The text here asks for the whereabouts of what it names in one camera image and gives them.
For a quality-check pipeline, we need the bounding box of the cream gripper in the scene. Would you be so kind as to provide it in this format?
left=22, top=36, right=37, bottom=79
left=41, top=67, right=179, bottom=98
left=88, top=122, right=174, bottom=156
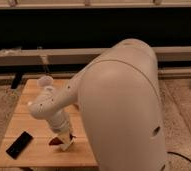
left=57, top=132, right=73, bottom=151

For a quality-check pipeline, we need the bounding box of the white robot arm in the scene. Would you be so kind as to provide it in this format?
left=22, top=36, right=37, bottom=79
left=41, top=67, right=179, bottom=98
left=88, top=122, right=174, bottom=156
left=28, top=39, right=169, bottom=171

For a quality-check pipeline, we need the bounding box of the wooden table board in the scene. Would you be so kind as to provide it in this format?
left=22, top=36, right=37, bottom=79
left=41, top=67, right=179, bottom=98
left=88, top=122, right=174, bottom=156
left=0, top=79, right=97, bottom=168

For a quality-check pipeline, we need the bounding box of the black rectangular remote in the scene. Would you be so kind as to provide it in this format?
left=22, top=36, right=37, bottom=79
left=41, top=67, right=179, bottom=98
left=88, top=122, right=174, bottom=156
left=6, top=131, right=33, bottom=159

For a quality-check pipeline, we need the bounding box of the white plastic cup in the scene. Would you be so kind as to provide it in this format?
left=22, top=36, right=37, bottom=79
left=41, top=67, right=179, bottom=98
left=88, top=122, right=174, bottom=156
left=37, top=75, right=53, bottom=87

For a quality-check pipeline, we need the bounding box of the long metal rail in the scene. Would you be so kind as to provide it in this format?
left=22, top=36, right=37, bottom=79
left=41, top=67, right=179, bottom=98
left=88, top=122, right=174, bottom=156
left=0, top=46, right=191, bottom=66

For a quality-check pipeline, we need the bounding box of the black cable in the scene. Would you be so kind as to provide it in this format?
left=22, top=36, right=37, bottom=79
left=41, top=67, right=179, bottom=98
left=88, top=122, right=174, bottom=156
left=166, top=150, right=191, bottom=171

